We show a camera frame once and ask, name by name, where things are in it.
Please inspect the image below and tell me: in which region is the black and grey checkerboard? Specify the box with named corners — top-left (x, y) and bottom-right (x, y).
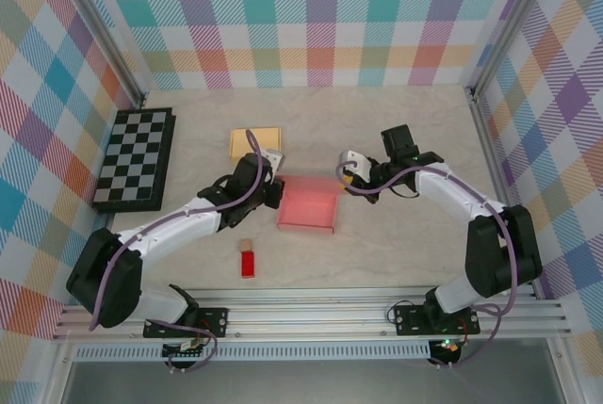
top-left (90, 107), bottom-right (177, 216)

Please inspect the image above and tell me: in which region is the grey slotted cable duct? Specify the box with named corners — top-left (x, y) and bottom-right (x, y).
top-left (73, 345), bottom-right (432, 362)

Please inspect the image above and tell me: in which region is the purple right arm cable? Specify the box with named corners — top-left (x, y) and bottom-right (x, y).
top-left (334, 161), bottom-right (519, 370)

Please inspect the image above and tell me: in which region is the yellow paper box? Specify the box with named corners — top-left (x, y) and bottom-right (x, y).
top-left (228, 127), bottom-right (283, 165)

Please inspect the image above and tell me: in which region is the grey metal sheet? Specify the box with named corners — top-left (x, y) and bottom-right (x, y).
top-left (60, 360), bottom-right (566, 404)

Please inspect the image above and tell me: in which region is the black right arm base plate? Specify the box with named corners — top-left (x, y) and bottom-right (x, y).
top-left (394, 303), bottom-right (481, 337)

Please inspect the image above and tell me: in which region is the red rectangular block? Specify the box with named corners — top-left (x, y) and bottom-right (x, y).
top-left (240, 249), bottom-right (259, 279)

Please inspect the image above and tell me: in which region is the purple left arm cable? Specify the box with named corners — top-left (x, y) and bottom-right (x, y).
top-left (89, 128), bottom-right (277, 375)

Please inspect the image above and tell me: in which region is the small circuit board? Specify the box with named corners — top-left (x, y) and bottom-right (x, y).
top-left (431, 336), bottom-right (463, 357)
top-left (161, 338), bottom-right (208, 361)

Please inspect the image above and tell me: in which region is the aluminium mounting rail frame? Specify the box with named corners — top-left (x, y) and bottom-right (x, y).
top-left (51, 285), bottom-right (571, 344)

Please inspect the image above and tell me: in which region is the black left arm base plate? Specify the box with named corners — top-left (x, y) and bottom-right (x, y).
top-left (142, 307), bottom-right (229, 340)

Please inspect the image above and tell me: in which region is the pink paper box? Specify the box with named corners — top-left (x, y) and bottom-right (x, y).
top-left (276, 175), bottom-right (348, 234)

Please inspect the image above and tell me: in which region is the aluminium side rail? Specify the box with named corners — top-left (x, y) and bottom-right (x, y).
top-left (468, 88), bottom-right (538, 299)

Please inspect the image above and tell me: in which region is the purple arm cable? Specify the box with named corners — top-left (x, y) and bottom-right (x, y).
top-left (334, 161), bottom-right (519, 370)
top-left (89, 128), bottom-right (277, 375)

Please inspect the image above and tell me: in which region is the aluminium corner post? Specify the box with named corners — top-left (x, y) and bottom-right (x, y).
top-left (468, 0), bottom-right (562, 99)
top-left (56, 0), bottom-right (145, 108)

